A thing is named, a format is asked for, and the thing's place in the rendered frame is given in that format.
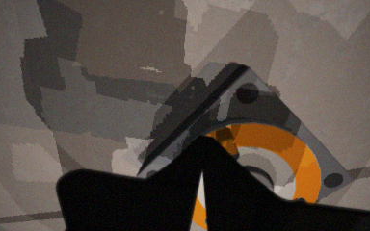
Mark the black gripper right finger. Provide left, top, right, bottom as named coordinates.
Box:
left=202, top=136, right=370, bottom=231

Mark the orange round plate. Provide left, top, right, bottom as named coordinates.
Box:
left=185, top=119, right=321, bottom=231

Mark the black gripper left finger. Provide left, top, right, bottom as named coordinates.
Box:
left=56, top=135, right=207, bottom=231

